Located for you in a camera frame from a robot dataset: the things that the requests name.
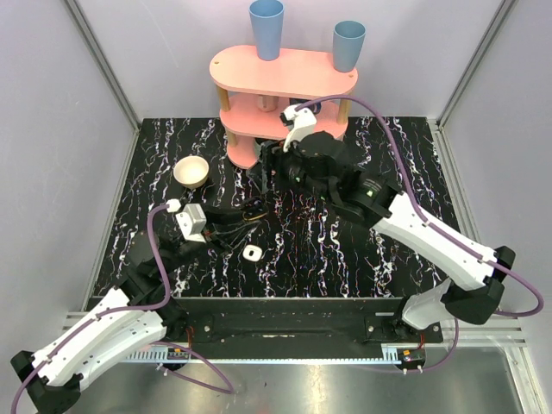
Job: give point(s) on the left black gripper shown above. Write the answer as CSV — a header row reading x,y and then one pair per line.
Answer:
x,y
211,228

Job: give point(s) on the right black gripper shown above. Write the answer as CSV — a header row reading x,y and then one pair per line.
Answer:
x,y
274,158

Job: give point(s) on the white earbud case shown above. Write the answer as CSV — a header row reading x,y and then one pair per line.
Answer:
x,y
252,253

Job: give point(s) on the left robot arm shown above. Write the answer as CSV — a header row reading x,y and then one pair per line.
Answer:
x,y
138,310

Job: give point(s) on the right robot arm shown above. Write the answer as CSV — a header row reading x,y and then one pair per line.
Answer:
x,y
320,166

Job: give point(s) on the cream ceramic bowl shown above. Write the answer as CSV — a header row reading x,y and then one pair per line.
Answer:
x,y
191,171

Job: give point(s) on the pink mug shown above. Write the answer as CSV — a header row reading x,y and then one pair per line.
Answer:
x,y
267,103

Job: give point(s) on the dark blue mug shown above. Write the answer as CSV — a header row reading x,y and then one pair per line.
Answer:
x,y
315,108

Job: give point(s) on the pink three-tier wooden shelf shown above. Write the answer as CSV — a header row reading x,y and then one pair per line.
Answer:
x,y
240,76

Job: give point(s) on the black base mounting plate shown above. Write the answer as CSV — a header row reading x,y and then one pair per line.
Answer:
x,y
287,329

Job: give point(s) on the left blue plastic tumbler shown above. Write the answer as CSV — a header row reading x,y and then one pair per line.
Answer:
x,y
267,18

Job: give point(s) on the blue plastic tumbler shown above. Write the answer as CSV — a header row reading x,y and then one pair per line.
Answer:
x,y
267,18
348,41

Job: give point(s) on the right blue plastic tumbler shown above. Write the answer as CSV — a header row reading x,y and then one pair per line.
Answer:
x,y
348,41

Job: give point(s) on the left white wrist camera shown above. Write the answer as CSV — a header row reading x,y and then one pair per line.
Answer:
x,y
190,219

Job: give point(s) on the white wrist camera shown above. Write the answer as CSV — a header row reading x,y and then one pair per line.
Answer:
x,y
300,122
190,219

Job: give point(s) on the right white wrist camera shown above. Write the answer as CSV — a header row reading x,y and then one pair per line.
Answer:
x,y
300,122

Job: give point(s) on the aluminium rail frame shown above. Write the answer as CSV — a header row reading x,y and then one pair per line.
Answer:
x,y
500,332

